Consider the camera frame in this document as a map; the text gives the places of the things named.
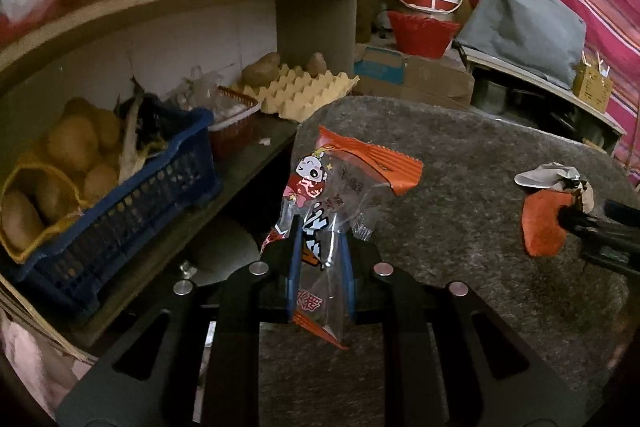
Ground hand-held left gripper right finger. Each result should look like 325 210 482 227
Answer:
341 229 588 427

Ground grey cloth cover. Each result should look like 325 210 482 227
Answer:
457 0 587 88

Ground crumpled clear plastic bag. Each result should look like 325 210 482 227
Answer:
170 67 226 110

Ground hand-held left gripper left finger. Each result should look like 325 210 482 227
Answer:
55 214 306 427

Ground yellow egg tray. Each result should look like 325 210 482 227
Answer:
232 64 361 122

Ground blue plastic crate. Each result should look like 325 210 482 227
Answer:
12 107 223 320

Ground small steel pot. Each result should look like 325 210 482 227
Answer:
472 79 509 116

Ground red plastic basket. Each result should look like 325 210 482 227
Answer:
387 10 461 59

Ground yellow woven basket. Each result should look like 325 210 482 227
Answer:
572 52 615 114

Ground cardboard box blue label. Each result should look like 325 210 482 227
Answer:
354 44 476 110

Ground silver grey wrapper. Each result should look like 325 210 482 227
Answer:
514 162 596 214

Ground clear snack wrapper orange ends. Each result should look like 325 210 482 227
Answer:
260 125 425 352

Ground red plastic tub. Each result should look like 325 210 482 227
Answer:
207 87 262 158

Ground grey low cabinet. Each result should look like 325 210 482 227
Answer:
460 44 628 155

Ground yellow mesh bag of potatoes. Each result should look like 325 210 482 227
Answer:
0 97 126 264

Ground large potato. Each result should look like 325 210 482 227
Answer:
242 53 282 88

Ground dried vegetable stalk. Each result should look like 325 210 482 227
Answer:
115 79 171 184

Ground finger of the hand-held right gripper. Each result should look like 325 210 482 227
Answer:
556 205 640 275
602 199 640 224

